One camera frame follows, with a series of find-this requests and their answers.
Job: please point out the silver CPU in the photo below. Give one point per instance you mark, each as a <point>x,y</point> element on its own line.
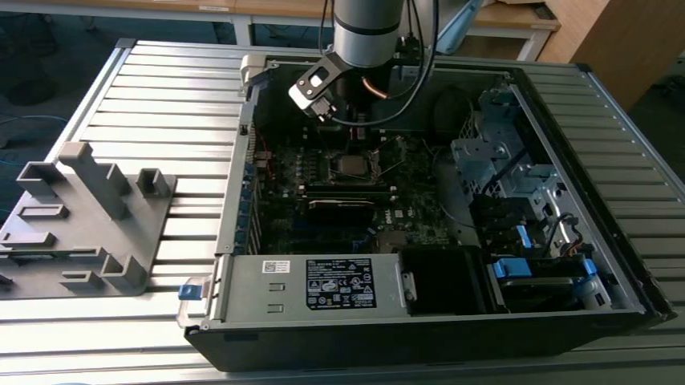
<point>350,164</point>

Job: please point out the CPU socket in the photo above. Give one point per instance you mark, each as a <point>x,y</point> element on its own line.
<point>375,165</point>

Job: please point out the black RAM slot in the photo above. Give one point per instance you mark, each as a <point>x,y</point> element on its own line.
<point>347,186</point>

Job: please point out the beige case latch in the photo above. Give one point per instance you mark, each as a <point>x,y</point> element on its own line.
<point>250,64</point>

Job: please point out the metal drive cage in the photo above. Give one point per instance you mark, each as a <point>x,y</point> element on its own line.
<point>475,154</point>

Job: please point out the green motherboard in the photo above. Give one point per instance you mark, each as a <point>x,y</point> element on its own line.
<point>422,208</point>

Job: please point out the black graphics card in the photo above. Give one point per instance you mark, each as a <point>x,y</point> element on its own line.
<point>339,220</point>

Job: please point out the brown chipset heatsink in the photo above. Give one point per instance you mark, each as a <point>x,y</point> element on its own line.
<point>390,240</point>

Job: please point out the wooden desk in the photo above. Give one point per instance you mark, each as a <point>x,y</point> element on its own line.
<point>133,5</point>
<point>526,22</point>

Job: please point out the blue disk carrier clip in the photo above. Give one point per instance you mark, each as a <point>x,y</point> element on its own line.
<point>525,236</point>

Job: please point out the silver power supply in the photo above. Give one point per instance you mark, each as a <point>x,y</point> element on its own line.
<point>251,288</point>

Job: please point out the hard disk in blue carrier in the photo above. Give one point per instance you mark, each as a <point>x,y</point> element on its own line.
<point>510,268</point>

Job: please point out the wooden cabinet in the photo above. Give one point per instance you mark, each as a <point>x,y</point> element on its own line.
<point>615,40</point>

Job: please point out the blue case latch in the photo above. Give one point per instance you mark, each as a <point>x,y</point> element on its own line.
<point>189,291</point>

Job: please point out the grey parts rack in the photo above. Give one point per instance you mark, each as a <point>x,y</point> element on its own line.
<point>96,224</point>

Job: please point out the black PC case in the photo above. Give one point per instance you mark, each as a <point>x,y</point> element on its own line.
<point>374,345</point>

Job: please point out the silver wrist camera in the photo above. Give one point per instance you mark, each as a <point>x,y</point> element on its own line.
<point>315,80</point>

